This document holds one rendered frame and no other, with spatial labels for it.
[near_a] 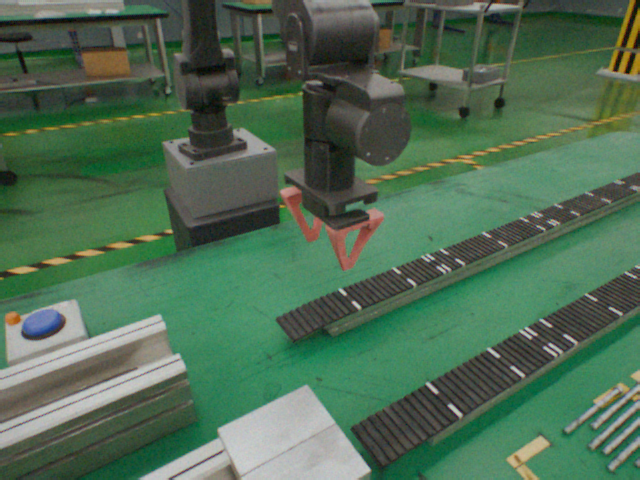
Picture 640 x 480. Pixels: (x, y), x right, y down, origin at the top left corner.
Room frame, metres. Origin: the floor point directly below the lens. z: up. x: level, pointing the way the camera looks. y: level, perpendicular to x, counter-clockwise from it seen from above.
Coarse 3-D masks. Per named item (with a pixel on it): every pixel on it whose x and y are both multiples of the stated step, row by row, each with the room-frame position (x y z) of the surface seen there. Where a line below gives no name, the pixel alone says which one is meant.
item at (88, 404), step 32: (160, 320) 0.39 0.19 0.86; (64, 352) 0.35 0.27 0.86; (96, 352) 0.35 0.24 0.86; (128, 352) 0.36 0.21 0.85; (160, 352) 0.38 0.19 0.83; (0, 384) 0.30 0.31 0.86; (32, 384) 0.31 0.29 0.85; (64, 384) 0.33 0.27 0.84; (96, 384) 0.33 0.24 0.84; (128, 384) 0.30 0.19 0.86; (160, 384) 0.31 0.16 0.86; (0, 416) 0.29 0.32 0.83; (32, 416) 0.27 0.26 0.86; (64, 416) 0.27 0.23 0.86; (96, 416) 0.28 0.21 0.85; (128, 416) 0.29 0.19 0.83; (160, 416) 0.31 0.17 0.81; (192, 416) 0.32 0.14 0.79; (0, 448) 0.24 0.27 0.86; (32, 448) 0.25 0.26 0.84; (64, 448) 0.26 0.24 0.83; (96, 448) 0.27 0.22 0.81; (128, 448) 0.28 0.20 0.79
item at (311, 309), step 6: (306, 306) 0.48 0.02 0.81; (312, 306) 0.48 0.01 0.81; (306, 312) 0.47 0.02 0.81; (312, 312) 0.47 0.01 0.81; (318, 312) 0.47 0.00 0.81; (312, 318) 0.46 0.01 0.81; (318, 318) 0.46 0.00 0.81; (324, 318) 0.45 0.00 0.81; (318, 324) 0.45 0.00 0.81; (324, 324) 0.44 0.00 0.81
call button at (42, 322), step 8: (40, 312) 0.42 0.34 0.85; (48, 312) 0.42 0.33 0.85; (56, 312) 0.42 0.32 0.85; (24, 320) 0.41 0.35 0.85; (32, 320) 0.41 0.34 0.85; (40, 320) 0.41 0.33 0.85; (48, 320) 0.41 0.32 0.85; (56, 320) 0.41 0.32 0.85; (24, 328) 0.40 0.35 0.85; (32, 328) 0.39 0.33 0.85; (40, 328) 0.40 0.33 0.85; (48, 328) 0.40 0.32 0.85
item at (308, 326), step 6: (294, 312) 0.47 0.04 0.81; (300, 312) 0.47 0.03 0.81; (294, 318) 0.46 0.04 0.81; (300, 318) 0.46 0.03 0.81; (306, 318) 0.46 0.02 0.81; (300, 324) 0.45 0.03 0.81; (306, 324) 0.45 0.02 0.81; (312, 324) 0.44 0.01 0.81; (306, 330) 0.43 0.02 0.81; (312, 330) 0.44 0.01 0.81
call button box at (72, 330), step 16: (64, 304) 0.45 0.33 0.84; (64, 320) 0.42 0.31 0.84; (80, 320) 0.42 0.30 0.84; (16, 336) 0.40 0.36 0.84; (32, 336) 0.39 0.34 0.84; (48, 336) 0.39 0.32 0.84; (64, 336) 0.40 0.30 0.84; (80, 336) 0.40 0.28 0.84; (16, 352) 0.37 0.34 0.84; (32, 352) 0.37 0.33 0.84; (48, 352) 0.38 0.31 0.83
